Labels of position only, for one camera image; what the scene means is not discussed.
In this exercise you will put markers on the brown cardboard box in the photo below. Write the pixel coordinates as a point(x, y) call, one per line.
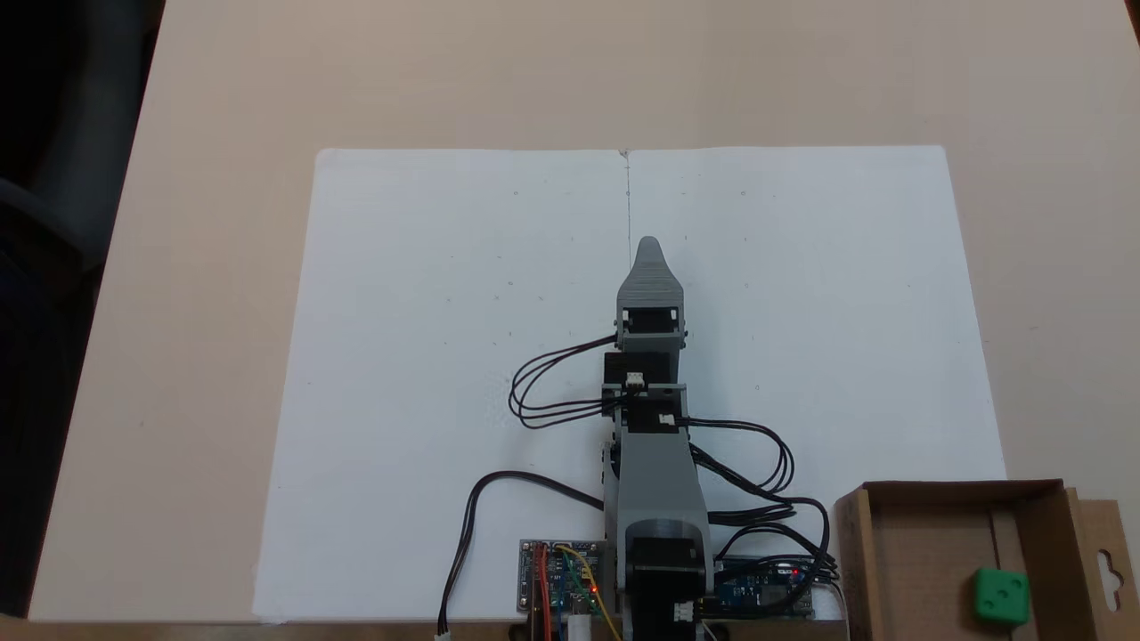
point(926, 552)

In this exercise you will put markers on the green dice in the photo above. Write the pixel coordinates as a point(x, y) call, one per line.
point(1001, 595)

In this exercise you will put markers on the blue circuit board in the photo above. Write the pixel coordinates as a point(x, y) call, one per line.
point(757, 589)

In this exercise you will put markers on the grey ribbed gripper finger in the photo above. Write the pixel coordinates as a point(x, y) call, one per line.
point(650, 280)

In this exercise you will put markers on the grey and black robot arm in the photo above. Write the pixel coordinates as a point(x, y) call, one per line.
point(655, 481)

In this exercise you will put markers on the white paper sheet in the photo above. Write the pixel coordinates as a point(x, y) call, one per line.
point(846, 312)
point(401, 356)

